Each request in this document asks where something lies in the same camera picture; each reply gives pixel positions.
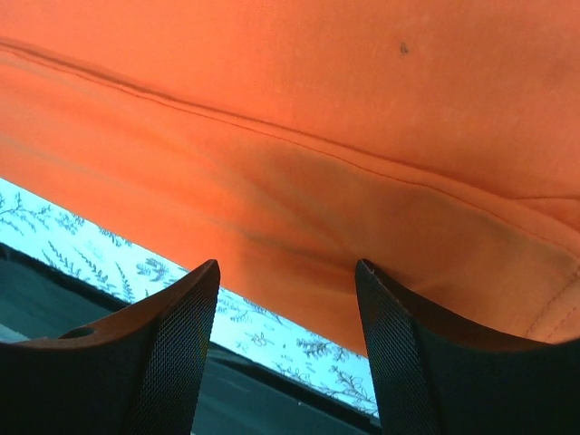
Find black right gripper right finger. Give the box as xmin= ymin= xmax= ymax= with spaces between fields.
xmin=355 ymin=260 xmax=579 ymax=434

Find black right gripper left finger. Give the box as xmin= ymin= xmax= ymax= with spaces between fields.
xmin=1 ymin=260 xmax=220 ymax=434

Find orange t shirt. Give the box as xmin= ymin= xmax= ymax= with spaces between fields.
xmin=1 ymin=1 xmax=579 ymax=353

